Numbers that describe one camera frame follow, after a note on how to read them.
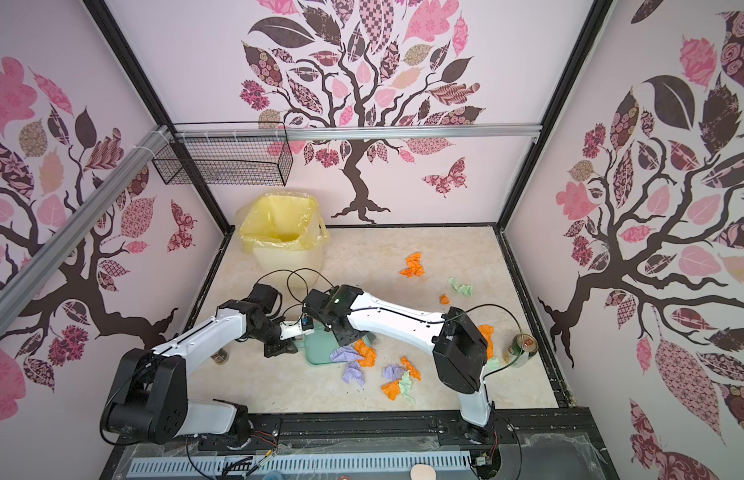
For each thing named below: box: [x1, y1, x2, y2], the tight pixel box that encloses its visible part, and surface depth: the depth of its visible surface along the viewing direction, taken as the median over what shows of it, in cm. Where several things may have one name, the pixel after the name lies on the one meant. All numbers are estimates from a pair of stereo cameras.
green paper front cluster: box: [399, 370, 416, 405], surface depth 81 cm
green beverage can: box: [503, 333, 539, 367], surface depth 79 cm
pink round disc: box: [410, 464, 436, 480], surface depth 68 cm
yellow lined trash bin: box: [235, 190, 330, 290], surface depth 92 cm
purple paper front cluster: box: [382, 364, 406, 381], surface depth 84 cm
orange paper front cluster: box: [380, 380, 401, 401], surface depth 81 cm
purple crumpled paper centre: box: [342, 361, 365, 388], surface depth 83 cm
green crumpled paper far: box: [448, 276, 473, 297], surface depth 102 cm
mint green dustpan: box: [304, 321, 347, 365], surface depth 88 cm
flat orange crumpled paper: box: [354, 338, 377, 368], surface depth 87 cm
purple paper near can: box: [330, 344, 364, 369], surface depth 87 cm
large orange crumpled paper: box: [398, 252, 426, 278], surface depth 109 cm
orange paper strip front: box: [400, 356, 422, 381], surface depth 85 cm
